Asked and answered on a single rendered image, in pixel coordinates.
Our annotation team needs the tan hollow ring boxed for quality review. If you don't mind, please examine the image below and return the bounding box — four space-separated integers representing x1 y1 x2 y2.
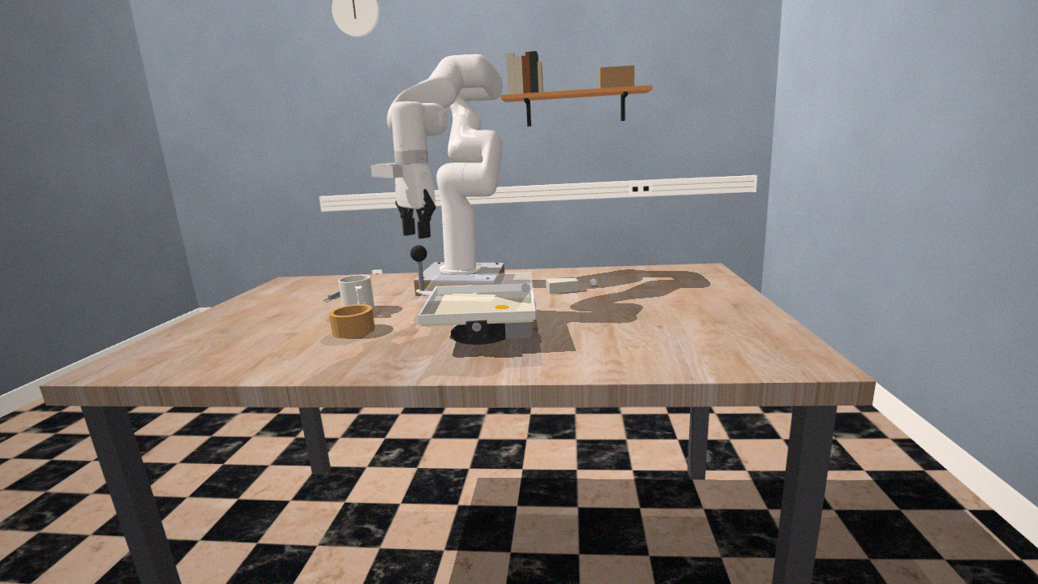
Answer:
329 304 375 338

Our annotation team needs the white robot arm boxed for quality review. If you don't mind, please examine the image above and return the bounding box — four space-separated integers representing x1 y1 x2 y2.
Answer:
371 54 503 275

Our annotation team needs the grey mug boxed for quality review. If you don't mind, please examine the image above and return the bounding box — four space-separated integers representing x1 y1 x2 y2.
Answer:
338 275 375 310

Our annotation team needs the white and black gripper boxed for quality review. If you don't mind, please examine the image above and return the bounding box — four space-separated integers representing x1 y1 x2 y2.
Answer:
395 163 435 238

